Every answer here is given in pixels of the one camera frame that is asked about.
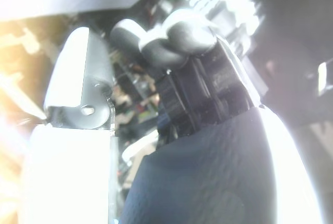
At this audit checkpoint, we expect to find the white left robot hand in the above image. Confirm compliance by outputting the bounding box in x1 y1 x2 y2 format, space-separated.
22 8 333 224

